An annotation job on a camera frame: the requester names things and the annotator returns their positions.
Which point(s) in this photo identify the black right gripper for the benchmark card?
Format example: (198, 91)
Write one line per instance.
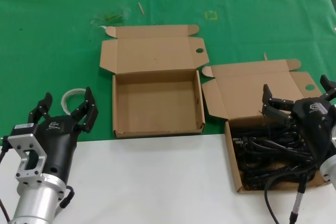
(315, 124)

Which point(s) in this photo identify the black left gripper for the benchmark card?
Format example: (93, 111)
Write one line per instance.
(57, 142)

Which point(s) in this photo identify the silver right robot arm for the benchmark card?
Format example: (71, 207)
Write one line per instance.
(329, 171)

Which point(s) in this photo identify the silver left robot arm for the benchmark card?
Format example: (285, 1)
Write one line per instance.
(36, 203)

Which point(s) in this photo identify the open brown cardboard box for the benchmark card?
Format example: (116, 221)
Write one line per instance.
(157, 103)
(249, 90)

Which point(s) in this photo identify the clear tape roll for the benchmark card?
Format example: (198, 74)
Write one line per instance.
(68, 93)

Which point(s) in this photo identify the green table cloth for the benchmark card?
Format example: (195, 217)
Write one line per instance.
(52, 37)

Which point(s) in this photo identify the clear plastic wrapper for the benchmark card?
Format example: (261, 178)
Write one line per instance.
(113, 16)

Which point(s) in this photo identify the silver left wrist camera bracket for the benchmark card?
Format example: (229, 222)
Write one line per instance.
(18, 142)

